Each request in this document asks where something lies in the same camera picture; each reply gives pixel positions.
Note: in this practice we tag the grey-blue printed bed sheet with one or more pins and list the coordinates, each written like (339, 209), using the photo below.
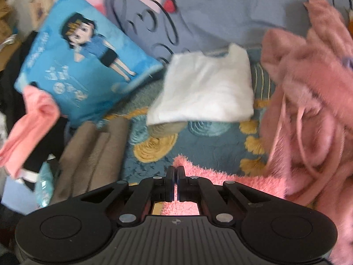
(164, 27)

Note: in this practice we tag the small framed picture left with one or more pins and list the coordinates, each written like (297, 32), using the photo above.
(39, 9)

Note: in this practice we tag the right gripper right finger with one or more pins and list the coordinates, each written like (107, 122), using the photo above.
(207, 196)

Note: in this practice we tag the brown folded knit garment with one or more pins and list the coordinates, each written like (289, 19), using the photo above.
(92, 158)

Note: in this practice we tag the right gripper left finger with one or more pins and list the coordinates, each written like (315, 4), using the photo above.
(141, 198)

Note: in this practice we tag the light pink folded garment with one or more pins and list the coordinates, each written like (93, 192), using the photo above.
(42, 113)

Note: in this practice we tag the pink fuzzy zip jacket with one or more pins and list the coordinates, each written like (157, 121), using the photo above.
(307, 127)

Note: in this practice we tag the white folded shirt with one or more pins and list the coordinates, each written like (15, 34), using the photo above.
(198, 87)

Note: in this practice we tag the black garment pile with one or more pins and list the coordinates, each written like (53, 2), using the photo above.
(12, 105)

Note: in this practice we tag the blue floral quilt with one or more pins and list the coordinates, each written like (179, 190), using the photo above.
(231, 148)

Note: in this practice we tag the blue cartoon police pillow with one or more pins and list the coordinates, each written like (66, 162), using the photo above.
(84, 61)

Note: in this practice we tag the coral pink fleece towel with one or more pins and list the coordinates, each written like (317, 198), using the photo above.
(270, 185)

